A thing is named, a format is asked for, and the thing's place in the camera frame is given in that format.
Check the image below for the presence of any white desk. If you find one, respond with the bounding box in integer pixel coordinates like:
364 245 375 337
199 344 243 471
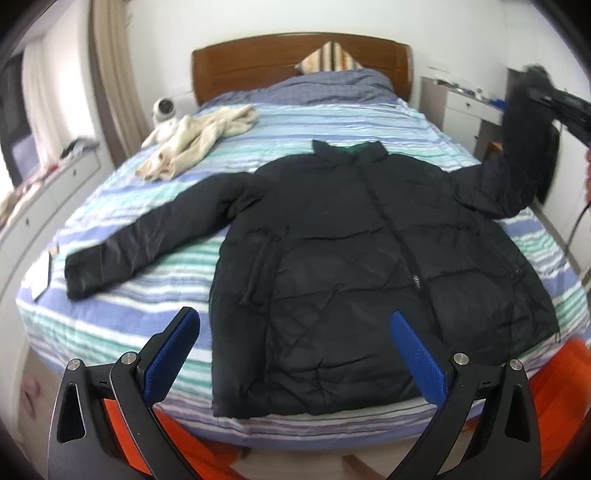
420 76 509 136

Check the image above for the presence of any white card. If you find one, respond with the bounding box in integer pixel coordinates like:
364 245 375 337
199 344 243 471
31 251 53 302

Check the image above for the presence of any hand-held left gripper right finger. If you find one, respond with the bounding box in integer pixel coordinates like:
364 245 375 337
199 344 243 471
388 311 542 480

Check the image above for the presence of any small black gadget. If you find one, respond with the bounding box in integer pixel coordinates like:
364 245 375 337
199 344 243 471
61 137 100 161

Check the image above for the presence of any striped pillow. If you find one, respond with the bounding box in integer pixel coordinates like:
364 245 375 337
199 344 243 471
295 41 365 75

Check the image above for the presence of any white drawer cabinet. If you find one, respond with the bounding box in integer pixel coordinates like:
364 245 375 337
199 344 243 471
0 138 116 296

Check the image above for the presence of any black puffer jacket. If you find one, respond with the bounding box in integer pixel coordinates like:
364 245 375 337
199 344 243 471
65 67 561 418

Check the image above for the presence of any wooden headboard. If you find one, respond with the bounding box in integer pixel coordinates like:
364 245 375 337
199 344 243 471
191 32 414 107

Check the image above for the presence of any beige garment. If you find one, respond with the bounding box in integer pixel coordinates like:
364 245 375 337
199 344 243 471
136 104 259 182

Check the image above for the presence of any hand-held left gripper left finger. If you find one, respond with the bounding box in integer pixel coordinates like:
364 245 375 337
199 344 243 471
47 306 204 480

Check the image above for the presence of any beige curtain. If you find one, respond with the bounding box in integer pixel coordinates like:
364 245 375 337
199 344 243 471
90 0 139 162

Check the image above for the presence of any black cable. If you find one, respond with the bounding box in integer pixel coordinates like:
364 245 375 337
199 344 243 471
564 198 591 260

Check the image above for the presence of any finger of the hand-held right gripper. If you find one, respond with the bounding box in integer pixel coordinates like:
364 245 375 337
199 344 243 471
524 65 561 106

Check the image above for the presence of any white round camera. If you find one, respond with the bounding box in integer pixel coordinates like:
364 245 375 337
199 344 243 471
153 98 179 124

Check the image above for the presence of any grey-blue duvet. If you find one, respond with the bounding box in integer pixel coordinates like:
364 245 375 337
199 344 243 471
198 68 407 110

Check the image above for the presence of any orange cloth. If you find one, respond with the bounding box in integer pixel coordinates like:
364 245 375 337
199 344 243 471
99 339 591 480

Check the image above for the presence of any bed with striped sheet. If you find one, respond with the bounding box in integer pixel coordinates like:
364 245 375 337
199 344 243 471
16 90 589 450

